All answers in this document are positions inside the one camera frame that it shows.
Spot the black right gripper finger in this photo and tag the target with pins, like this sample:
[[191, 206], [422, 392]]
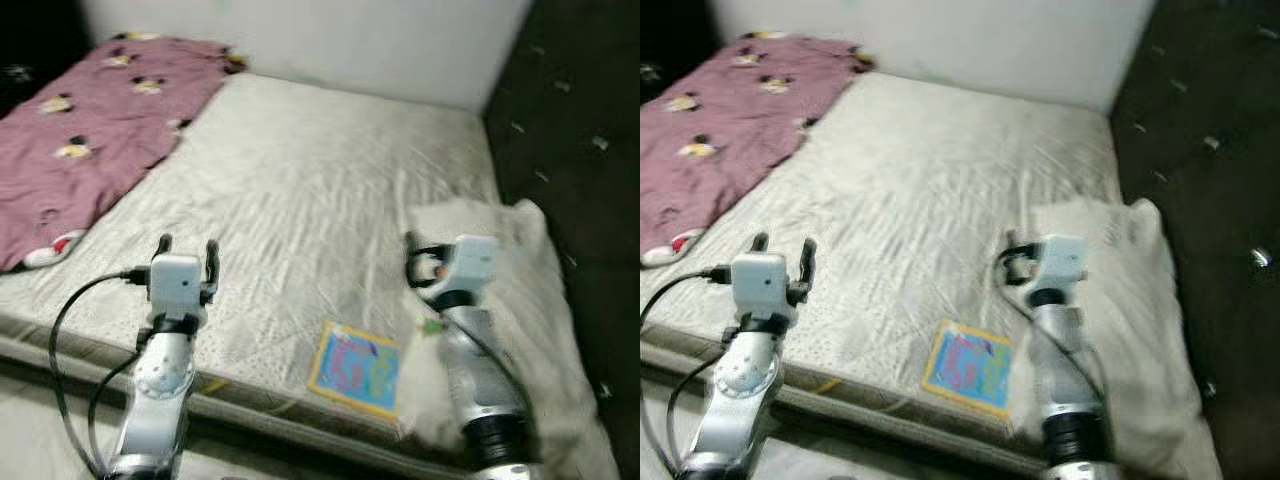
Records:
[[1008, 248], [410, 250]]

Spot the colourful children's book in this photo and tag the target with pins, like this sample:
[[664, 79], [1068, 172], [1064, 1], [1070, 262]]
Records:
[[965, 370], [355, 370]]

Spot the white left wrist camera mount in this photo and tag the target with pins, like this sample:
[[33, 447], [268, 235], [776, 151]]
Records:
[[176, 283], [758, 282]]

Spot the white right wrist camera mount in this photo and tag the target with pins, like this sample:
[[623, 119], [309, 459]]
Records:
[[470, 262], [1060, 260]]

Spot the white pillow with tree print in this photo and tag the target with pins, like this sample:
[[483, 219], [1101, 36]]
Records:
[[540, 330], [1150, 330]]

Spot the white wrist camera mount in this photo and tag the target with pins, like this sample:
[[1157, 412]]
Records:
[[758, 282], [1060, 260], [176, 283], [470, 262]]

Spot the pink mouse print bedsheet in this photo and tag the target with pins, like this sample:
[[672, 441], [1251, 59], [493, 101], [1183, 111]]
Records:
[[90, 150], [720, 150]]

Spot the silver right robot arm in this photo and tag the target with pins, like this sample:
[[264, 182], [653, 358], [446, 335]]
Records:
[[1070, 380], [480, 380]]

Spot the black tufted headboard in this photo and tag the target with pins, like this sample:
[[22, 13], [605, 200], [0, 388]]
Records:
[[1210, 100], [580, 120]]

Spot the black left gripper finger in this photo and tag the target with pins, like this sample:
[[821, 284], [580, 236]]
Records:
[[760, 243], [164, 245], [211, 262], [807, 262]]

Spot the beige quilted mattress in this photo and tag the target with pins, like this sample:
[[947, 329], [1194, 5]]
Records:
[[300, 190], [930, 190]]

